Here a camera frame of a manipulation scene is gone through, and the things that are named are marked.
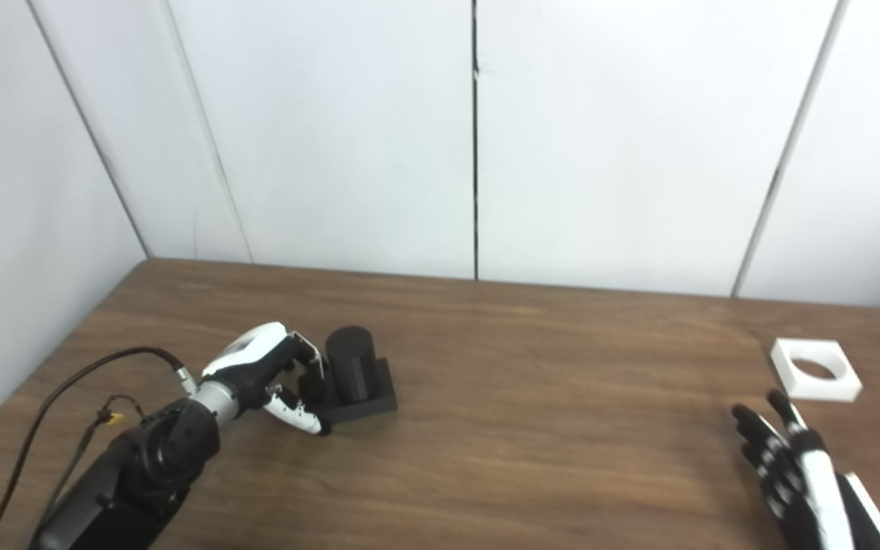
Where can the black peg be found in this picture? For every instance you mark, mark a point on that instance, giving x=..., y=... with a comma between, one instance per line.
x=352, y=374

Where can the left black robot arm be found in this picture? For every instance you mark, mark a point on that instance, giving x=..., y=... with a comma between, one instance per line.
x=127, y=473

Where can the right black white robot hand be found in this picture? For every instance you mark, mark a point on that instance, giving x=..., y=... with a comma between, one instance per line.
x=807, y=489

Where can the white square piece with hole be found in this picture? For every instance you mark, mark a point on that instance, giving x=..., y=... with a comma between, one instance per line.
x=787, y=374

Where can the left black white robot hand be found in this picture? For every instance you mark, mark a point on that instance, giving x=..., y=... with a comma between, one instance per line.
x=253, y=359

